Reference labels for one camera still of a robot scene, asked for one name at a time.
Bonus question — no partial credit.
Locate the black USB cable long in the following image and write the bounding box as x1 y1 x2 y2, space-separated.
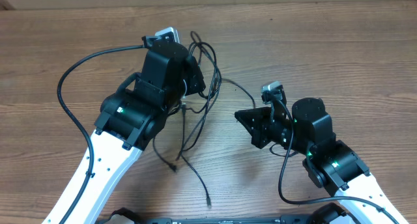
175 31 257 161

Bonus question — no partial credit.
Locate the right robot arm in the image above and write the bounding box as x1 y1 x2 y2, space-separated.
235 98 407 223

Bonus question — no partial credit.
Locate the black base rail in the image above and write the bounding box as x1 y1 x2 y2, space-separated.
96 203 359 224

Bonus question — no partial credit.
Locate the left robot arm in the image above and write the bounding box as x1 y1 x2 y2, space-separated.
44 40 204 223

